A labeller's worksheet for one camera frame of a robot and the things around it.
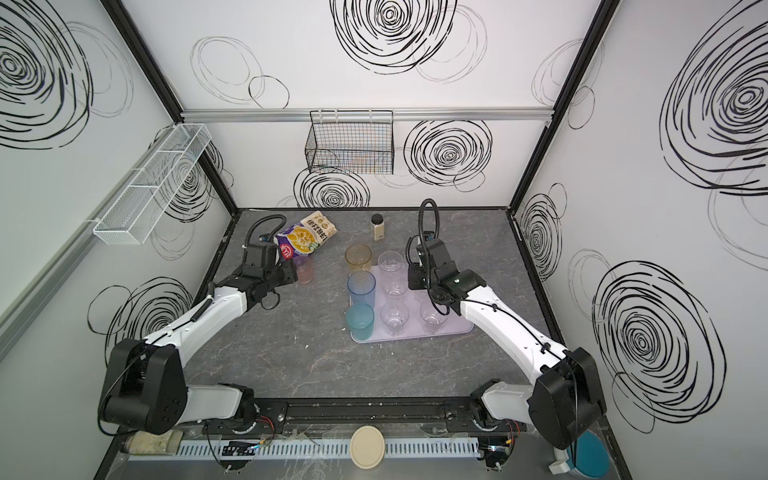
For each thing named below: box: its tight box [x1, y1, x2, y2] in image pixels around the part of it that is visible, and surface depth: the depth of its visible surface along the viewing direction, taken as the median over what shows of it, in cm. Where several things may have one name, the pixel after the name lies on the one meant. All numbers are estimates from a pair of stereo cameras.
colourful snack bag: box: [274, 211, 339, 260], surface depth 111 cm
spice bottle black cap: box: [371, 213, 385, 241], surface depth 108 cm
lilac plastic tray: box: [360, 264, 474, 344], surface depth 90 cm
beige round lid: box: [350, 425, 385, 470], surface depth 66 cm
